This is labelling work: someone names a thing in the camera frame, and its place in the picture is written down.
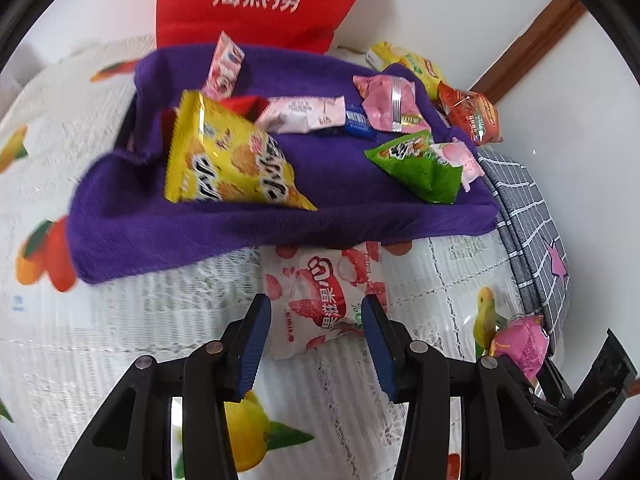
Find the white strawberry jelly bag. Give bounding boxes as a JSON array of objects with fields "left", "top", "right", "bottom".
[{"left": 260, "top": 242, "right": 387, "bottom": 360}]

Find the grey checked folded cloth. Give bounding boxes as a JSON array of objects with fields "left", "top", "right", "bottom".
[{"left": 477, "top": 148, "right": 570, "bottom": 353}]

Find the long pink candy stick packet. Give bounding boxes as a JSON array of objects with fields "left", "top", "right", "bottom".
[{"left": 202, "top": 32, "right": 245, "bottom": 102}]

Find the pink peach candy packet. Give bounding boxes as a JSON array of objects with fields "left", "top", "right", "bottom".
[{"left": 431, "top": 138, "right": 485, "bottom": 193}]

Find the purple towel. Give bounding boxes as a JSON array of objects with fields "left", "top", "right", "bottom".
[{"left": 66, "top": 44, "right": 499, "bottom": 284}]

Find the red paper shopping bag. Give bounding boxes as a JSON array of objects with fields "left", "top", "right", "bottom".
[{"left": 156, "top": 0, "right": 356, "bottom": 53}]

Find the brown wooden door frame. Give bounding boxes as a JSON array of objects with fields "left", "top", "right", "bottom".
[{"left": 471, "top": 0, "right": 587, "bottom": 104}]

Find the yellow snack bag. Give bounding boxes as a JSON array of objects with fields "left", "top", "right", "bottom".
[{"left": 164, "top": 90, "right": 317, "bottom": 211}]

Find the magenta pink snack bag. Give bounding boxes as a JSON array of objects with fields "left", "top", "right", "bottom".
[{"left": 489, "top": 315, "right": 550, "bottom": 382}]

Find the blue snack packet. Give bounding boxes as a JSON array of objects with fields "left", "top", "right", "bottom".
[{"left": 344, "top": 104, "right": 376, "bottom": 140}]

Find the fruit print tablecloth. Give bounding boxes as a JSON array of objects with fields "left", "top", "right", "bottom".
[{"left": 1, "top": 37, "right": 525, "bottom": 479}]

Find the red chips bag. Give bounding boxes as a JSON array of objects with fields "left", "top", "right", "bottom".
[{"left": 438, "top": 81, "right": 502, "bottom": 146}]

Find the red small snack packet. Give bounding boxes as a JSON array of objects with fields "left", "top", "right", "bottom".
[{"left": 160, "top": 96, "right": 269, "bottom": 133}]

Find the pink snack bag silver stripe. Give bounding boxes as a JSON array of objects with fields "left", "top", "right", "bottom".
[{"left": 352, "top": 75, "right": 431, "bottom": 134}]

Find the pale pink rectangular snack packet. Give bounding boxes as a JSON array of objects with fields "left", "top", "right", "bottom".
[{"left": 255, "top": 96, "right": 346, "bottom": 134}]

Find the yellow chips bag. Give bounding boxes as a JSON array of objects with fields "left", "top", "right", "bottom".
[{"left": 366, "top": 41, "right": 445, "bottom": 101}]

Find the green snack bag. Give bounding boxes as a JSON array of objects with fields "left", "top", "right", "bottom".
[{"left": 364, "top": 131, "right": 463, "bottom": 205}]

